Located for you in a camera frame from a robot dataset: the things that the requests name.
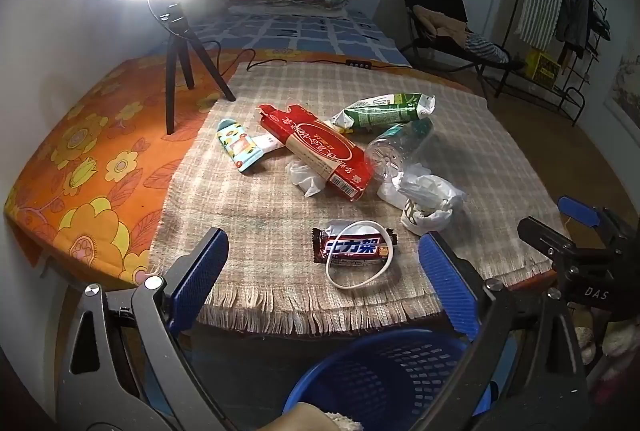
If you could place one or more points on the crumpled white plastic bag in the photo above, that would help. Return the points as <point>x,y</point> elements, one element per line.
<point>425,201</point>

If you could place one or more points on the crumpled white tissue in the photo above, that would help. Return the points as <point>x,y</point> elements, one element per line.
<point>305,178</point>

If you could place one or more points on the black clothes rack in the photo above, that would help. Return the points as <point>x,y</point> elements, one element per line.
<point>575,91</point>

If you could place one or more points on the beige garment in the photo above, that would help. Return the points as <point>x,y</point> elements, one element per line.
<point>440,23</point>

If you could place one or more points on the wall poster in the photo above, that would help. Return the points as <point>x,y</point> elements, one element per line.
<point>625,91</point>

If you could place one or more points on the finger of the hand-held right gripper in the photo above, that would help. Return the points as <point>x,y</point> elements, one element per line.
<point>550,241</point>
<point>575,208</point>

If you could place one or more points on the striped garment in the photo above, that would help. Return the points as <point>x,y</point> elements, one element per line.
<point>487,48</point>

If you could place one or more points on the white rubber band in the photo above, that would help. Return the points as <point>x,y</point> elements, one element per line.
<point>360,222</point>

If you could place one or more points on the fuzzy white cloth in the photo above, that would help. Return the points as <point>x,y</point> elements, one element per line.
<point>620,346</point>

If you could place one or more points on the fruit print cream tube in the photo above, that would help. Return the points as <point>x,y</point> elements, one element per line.
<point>239,146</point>

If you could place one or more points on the clear plastic bottle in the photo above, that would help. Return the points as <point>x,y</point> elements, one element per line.
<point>395,151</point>

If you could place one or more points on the beige plaid fringed cloth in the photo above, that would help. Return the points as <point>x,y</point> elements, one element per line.
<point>240,211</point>

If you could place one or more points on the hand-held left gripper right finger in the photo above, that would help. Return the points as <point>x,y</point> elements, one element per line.
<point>445,281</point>

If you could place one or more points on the chocolate bar wrapper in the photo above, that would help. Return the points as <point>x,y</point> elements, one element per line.
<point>355,248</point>

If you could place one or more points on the dark jacket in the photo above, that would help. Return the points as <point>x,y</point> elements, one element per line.
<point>574,18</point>

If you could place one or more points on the yellow crate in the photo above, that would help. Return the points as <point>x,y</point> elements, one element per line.
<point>542,68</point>

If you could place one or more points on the blue plastic basket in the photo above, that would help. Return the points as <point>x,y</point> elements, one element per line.
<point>380,361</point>

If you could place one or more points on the bed with blue checkered sheet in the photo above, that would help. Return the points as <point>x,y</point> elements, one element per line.
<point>310,33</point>

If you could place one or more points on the orange floral tablecloth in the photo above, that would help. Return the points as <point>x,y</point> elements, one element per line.
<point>100,136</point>

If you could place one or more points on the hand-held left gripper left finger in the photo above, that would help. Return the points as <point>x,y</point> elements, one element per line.
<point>200,271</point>

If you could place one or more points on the white tube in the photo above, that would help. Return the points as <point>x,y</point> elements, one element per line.
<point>267,142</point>

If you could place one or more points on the red paper box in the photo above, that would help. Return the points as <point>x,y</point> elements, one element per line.
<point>315,146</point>

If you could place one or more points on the green snack packet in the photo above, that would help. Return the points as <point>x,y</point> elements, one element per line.
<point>385,108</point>

